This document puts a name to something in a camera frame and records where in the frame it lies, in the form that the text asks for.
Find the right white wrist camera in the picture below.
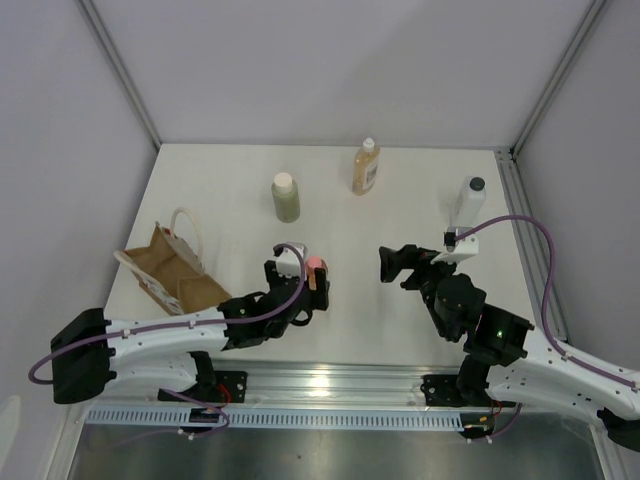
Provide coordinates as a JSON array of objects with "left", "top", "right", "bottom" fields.
[{"left": 431, "top": 226, "right": 479, "bottom": 264}]

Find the white bottle grey cap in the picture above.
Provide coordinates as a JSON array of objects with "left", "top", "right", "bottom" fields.
[{"left": 449, "top": 176, "right": 486, "bottom": 228}]

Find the left aluminium frame post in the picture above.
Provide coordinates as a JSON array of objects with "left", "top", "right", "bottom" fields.
[{"left": 74, "top": 0, "right": 162, "bottom": 152}]

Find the amber liquid bottle white cap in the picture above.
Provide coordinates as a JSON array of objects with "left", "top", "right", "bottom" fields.
[{"left": 352, "top": 137, "right": 380, "bottom": 196}]

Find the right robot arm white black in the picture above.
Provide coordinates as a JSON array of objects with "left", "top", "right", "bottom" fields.
[{"left": 379, "top": 237, "right": 639, "bottom": 451}]

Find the pink cap amber bottle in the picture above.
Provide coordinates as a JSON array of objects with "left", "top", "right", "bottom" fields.
[{"left": 305, "top": 256, "right": 327, "bottom": 291}]

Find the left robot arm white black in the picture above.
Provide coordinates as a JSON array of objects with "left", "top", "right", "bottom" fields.
[{"left": 50, "top": 257, "right": 330, "bottom": 405}]

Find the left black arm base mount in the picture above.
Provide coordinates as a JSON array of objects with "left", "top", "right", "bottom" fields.
[{"left": 186, "top": 351, "right": 248, "bottom": 404}]

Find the right side aluminium rail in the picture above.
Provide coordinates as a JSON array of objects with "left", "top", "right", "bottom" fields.
[{"left": 494, "top": 147, "right": 570, "bottom": 342}]

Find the aluminium frame post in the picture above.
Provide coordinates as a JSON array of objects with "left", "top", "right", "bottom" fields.
[
  {"left": 509, "top": 0, "right": 612, "bottom": 161},
  {"left": 74, "top": 0, "right": 162, "bottom": 152}
]

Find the green liquid bottle white cap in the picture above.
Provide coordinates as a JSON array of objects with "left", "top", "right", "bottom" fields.
[{"left": 271, "top": 172, "right": 300, "bottom": 223}]

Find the aluminium mounting rail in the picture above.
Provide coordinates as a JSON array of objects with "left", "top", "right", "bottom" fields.
[{"left": 213, "top": 360, "right": 458, "bottom": 410}]

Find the right aluminium frame post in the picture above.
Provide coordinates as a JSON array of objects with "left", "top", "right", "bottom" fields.
[{"left": 509, "top": 0, "right": 612, "bottom": 161}]

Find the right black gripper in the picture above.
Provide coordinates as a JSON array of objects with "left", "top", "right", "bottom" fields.
[{"left": 378, "top": 245, "right": 463, "bottom": 339}]

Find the white slotted cable duct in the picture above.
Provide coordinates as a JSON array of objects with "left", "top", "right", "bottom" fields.
[{"left": 85, "top": 406, "right": 464, "bottom": 432}]

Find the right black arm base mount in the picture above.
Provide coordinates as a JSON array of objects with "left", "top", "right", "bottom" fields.
[{"left": 420, "top": 374, "right": 486, "bottom": 408}]

